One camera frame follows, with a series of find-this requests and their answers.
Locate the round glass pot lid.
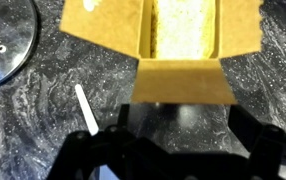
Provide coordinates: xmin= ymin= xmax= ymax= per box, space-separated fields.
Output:
xmin=0 ymin=0 xmax=39 ymax=91

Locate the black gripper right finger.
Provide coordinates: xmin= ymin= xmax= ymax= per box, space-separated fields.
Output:
xmin=228 ymin=104 xmax=286 ymax=180

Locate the blue pasta box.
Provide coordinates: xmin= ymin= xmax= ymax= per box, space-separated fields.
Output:
xmin=58 ymin=0 xmax=265 ymax=105

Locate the white plastic spoon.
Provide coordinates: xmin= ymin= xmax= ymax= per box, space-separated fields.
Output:
xmin=74 ymin=83 xmax=121 ymax=180

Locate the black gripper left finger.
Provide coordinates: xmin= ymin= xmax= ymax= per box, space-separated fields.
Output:
xmin=46 ymin=103 xmax=184 ymax=180

